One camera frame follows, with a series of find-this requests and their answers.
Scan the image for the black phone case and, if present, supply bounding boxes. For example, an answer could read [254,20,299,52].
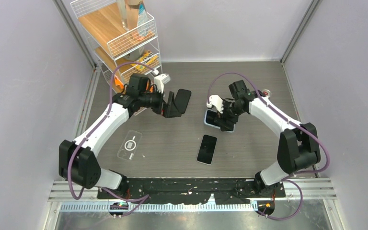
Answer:
[174,89,192,114]

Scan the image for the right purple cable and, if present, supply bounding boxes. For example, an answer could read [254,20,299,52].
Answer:
[207,72,331,221]

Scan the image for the orange snack packs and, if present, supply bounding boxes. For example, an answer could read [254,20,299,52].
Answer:
[114,74,130,90]

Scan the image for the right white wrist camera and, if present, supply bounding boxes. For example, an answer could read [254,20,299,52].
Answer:
[206,95,224,114]

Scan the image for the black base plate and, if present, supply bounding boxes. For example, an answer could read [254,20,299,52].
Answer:
[98,178,286,205]

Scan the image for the clear bottle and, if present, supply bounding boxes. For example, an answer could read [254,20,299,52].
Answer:
[116,0,129,31]

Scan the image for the purple cable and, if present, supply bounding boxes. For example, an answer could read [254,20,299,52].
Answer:
[67,62,159,218]
[207,72,331,221]

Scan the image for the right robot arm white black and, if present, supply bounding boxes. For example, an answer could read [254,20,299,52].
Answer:
[207,80,321,197]

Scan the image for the blue white bottle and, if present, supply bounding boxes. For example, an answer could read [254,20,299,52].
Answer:
[137,1,149,37]

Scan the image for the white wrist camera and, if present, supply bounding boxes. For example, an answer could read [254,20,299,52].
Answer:
[206,95,224,114]
[154,73,171,94]

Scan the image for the white wire shelf rack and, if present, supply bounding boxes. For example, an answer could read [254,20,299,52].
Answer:
[70,0,162,92]

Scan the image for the red bull can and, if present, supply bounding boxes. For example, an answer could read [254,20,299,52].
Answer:
[262,89,271,97]

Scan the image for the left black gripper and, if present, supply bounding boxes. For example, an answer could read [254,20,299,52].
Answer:
[139,86,181,118]

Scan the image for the clear phone case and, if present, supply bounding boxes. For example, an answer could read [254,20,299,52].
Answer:
[117,130,142,161]

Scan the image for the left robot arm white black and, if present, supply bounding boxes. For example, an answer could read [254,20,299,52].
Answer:
[58,73,191,198]

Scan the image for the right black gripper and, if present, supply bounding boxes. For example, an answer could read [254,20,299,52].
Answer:
[214,98,245,132]

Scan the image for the black phone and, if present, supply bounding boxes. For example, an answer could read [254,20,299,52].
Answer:
[196,135,218,165]

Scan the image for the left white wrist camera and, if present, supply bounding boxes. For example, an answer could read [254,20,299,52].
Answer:
[154,73,171,94]

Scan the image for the yellow snack bag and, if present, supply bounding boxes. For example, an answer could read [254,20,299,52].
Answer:
[134,50,159,71]

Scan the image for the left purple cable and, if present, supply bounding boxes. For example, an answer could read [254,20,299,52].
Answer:
[67,62,159,218]

